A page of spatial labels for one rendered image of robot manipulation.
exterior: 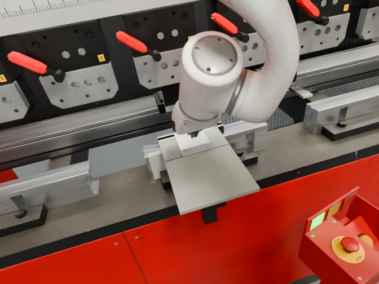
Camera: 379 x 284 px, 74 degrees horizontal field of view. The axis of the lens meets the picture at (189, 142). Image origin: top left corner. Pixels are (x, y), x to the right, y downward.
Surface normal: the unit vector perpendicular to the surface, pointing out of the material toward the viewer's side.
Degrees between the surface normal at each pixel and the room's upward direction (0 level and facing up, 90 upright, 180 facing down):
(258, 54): 90
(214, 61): 41
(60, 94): 90
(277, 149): 0
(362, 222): 35
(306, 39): 90
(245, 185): 0
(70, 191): 90
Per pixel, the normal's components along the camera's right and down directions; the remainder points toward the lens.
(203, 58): 0.05, -0.25
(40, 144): 0.26, 0.55
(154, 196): -0.13, -0.80
